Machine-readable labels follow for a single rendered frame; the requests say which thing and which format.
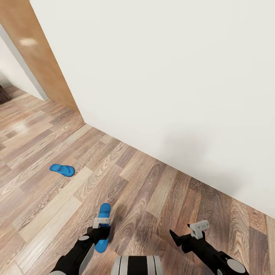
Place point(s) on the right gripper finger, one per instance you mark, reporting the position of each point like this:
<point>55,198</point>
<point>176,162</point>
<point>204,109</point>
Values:
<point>176,238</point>

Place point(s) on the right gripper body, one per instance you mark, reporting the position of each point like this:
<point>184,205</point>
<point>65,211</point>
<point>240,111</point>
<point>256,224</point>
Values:
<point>195,245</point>

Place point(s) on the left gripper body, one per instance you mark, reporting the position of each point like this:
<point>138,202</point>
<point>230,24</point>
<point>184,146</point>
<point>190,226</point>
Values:
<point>102,232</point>

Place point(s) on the sliding door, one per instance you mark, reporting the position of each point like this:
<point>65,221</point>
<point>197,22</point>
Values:
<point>22,26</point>

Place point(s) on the sandal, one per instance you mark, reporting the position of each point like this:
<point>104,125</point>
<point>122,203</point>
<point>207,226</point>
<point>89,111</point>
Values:
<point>101,246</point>
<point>65,170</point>

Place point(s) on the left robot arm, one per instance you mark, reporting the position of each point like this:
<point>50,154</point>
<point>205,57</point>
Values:
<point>76,261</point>

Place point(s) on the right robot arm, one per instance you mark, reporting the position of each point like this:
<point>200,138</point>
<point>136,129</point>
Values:
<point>218,261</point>

